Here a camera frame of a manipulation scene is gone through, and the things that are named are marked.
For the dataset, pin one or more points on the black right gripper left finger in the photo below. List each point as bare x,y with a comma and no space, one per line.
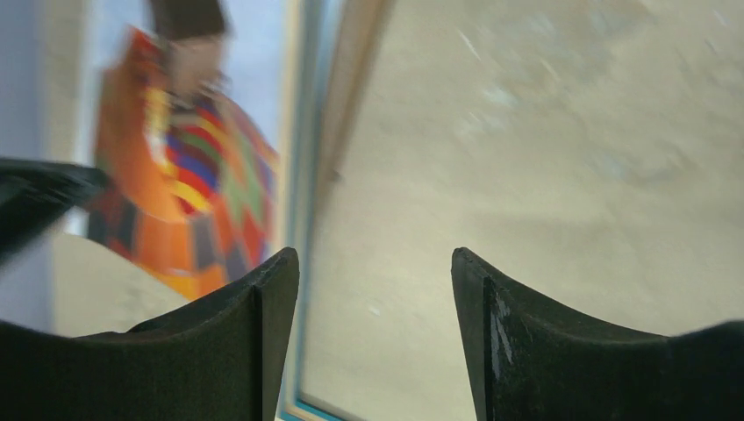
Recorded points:
220,357

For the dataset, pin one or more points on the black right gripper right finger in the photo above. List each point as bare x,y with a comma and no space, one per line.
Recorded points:
530,357

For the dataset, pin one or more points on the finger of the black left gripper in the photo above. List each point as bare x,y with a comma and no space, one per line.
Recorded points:
36,194

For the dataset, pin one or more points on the hot air balloon photo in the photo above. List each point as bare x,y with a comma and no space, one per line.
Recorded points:
186,107

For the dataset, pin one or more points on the blue wooden picture frame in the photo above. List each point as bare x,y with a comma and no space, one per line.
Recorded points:
333,46

